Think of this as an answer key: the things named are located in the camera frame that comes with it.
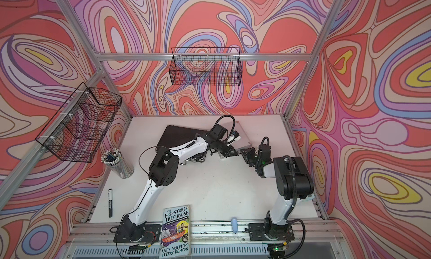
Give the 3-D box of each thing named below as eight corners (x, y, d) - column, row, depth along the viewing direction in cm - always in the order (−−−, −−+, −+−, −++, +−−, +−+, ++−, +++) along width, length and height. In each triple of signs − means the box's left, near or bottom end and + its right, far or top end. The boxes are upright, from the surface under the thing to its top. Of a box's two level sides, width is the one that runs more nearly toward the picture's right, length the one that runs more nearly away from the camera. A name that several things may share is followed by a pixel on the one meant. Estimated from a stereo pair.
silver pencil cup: (116, 179, 92) (98, 162, 78) (122, 166, 98) (105, 148, 83) (131, 179, 92) (115, 162, 78) (135, 166, 98) (121, 148, 83)
